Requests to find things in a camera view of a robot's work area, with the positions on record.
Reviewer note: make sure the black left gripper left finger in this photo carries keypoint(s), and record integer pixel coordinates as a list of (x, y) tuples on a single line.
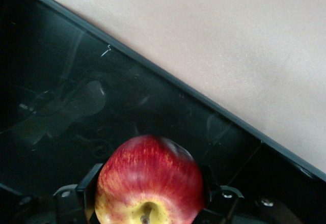
[(74, 203)]

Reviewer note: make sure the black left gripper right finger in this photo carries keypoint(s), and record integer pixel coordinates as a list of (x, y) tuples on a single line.
[(229, 208)]

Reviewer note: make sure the black plastic box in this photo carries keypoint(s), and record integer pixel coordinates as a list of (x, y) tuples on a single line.
[(51, 56)]

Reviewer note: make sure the brown table mat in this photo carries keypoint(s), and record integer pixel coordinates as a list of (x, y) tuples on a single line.
[(229, 43)]

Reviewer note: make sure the red yellow apple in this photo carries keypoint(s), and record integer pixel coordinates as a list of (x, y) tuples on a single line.
[(152, 178)]

